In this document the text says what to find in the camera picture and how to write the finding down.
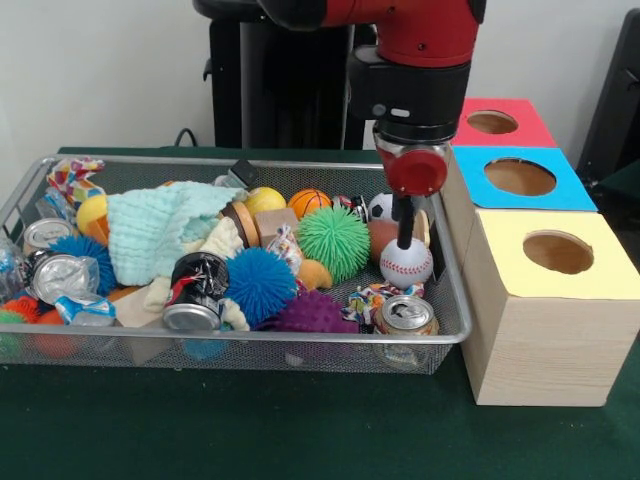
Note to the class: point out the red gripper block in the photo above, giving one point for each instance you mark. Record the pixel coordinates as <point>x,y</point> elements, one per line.
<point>417,172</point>

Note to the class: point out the silver mesh bin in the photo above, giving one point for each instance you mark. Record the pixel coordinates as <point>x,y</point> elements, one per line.
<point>325,360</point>

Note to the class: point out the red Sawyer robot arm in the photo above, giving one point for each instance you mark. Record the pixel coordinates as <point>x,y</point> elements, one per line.
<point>415,60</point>

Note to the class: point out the wooden box with three holes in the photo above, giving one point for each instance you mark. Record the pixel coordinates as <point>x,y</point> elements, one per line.
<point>545,340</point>

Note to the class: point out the cream knit cloth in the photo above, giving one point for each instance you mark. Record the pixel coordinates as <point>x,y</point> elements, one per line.
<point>225,239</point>

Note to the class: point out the purple spiky ball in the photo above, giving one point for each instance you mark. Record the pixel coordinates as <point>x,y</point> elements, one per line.
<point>315,312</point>

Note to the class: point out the black stand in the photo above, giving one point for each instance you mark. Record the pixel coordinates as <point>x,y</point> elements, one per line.
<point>615,100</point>

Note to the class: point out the small soccer ball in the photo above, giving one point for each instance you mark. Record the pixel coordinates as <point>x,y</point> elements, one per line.
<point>382,206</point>

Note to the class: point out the small orange basketball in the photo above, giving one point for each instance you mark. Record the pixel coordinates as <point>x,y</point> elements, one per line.
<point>310,201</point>

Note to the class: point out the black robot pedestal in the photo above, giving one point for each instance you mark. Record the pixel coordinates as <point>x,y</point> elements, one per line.
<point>295,90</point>

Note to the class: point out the silver drink can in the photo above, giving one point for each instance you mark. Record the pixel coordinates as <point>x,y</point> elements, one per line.
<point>406,315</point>

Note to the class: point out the white baseball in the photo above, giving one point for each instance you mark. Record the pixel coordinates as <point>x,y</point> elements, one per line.
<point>406,265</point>

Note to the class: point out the small dark green tablecloth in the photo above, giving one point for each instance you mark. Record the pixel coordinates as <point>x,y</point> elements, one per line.
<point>625,182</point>

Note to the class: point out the green spiky ball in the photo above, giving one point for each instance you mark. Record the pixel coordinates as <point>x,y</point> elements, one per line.
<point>335,237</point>

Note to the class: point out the yellow ball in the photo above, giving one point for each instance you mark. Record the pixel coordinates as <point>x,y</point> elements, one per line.
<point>90,210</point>

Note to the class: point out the blue spiky ball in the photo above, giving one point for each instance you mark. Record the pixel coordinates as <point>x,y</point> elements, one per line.
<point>260,285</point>

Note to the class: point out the large dark green tablecloth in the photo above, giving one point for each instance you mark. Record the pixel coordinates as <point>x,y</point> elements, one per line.
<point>300,430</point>

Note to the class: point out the mint knit cloth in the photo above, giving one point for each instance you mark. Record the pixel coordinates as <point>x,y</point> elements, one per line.
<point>150,230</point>

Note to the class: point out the tan plush animal toy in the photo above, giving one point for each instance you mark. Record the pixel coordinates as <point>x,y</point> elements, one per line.
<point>315,274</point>

